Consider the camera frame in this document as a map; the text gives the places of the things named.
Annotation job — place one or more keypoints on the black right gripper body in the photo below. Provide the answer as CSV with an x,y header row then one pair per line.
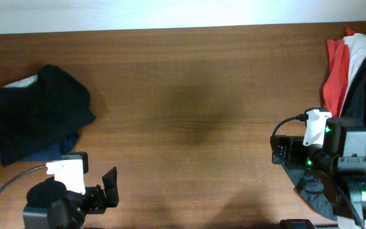
x,y
309,158

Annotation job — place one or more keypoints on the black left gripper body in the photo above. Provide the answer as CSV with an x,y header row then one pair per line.
x,y
95,200

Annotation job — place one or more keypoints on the black shorts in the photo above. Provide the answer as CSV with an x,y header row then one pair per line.
x,y
54,92

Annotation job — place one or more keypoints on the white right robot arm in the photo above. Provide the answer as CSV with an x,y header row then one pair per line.
x,y
345,184

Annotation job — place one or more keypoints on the dark grey printed t-shirt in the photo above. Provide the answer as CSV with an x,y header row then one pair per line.
x,y
309,186

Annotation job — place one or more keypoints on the red garment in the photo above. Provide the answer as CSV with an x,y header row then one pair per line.
x,y
335,87

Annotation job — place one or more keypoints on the folded navy blue garment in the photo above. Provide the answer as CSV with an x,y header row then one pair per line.
x,y
43,152

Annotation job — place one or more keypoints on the white garment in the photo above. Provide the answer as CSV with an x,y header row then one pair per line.
x,y
357,53

